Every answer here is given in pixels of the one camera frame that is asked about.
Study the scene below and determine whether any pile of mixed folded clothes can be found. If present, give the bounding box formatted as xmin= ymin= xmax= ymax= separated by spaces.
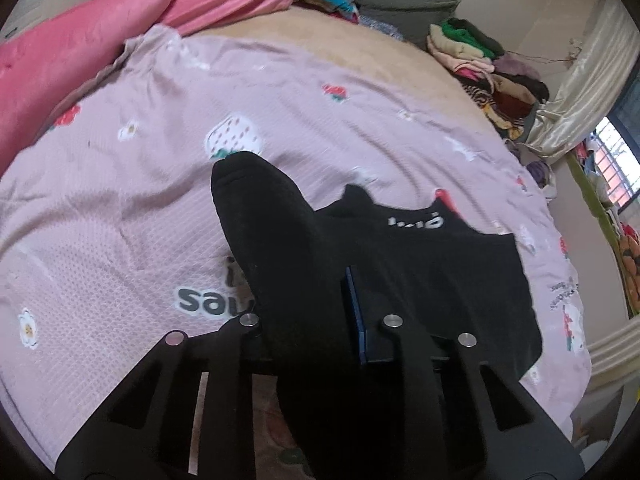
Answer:
xmin=426 ymin=18 xmax=550 ymax=143

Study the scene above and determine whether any lilac strawberry print bed sheet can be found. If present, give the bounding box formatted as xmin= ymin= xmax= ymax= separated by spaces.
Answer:
xmin=1 ymin=26 xmax=591 ymax=466

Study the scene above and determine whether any cream satin curtain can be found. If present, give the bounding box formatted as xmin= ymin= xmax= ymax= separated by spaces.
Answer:
xmin=526 ymin=0 xmax=639 ymax=162

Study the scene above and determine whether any beige mattress pad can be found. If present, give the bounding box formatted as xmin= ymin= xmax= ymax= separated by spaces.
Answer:
xmin=199 ymin=6 xmax=497 ymax=136

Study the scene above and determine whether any window with dark frame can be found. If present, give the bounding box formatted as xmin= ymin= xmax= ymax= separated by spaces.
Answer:
xmin=588 ymin=70 xmax=639 ymax=212

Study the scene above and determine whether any green windowsill ledge cover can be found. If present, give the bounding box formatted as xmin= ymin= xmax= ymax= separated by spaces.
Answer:
xmin=565 ymin=153 xmax=639 ymax=318

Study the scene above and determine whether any pink plush blanket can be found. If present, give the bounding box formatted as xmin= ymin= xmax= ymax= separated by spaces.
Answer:
xmin=1 ymin=0 xmax=293 ymax=168

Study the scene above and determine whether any black garment with orange cuffs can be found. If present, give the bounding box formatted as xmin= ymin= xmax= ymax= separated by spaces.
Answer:
xmin=212 ymin=153 xmax=542 ymax=479

